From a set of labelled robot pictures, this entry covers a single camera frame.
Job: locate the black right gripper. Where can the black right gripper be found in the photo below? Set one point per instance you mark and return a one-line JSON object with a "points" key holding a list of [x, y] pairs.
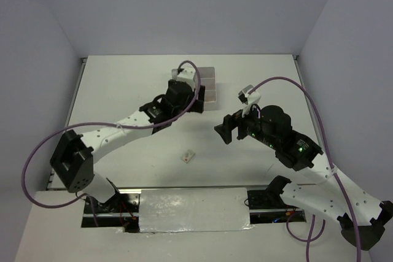
{"points": [[231, 121]]}

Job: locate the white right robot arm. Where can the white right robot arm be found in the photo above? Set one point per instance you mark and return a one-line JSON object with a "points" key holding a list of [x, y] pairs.
{"points": [[361, 216]]}

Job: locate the white right divided container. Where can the white right divided container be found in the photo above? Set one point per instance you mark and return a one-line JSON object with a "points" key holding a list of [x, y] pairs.
{"points": [[208, 80]]}

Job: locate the silver foil cover plate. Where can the silver foil cover plate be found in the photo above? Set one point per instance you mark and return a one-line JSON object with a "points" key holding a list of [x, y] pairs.
{"points": [[193, 210]]}

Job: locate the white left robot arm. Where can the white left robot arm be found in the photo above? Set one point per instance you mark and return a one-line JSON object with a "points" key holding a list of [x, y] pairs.
{"points": [[76, 154]]}

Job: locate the white red staple box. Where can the white red staple box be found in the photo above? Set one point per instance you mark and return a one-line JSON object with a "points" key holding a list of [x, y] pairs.
{"points": [[187, 156]]}

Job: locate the white divided container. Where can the white divided container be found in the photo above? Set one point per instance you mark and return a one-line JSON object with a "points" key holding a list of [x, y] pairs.
{"points": [[174, 74], [208, 80]]}

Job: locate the white left divided container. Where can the white left divided container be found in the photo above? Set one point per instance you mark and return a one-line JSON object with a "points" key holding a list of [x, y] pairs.
{"points": [[174, 74]]}

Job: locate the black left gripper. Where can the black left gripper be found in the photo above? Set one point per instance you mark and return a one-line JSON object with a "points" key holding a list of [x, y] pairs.
{"points": [[196, 105]]}

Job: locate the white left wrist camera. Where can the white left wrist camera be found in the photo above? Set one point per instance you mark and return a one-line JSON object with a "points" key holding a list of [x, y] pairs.
{"points": [[186, 75]]}

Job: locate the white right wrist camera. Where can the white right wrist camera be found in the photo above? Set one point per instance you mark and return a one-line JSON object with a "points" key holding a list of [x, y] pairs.
{"points": [[248, 98]]}

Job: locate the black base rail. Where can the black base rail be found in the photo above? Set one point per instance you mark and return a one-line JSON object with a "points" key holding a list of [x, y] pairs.
{"points": [[126, 216]]}

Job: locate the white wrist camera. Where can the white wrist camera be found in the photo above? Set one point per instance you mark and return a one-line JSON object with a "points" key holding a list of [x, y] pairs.
{"points": [[248, 98], [186, 75]]}

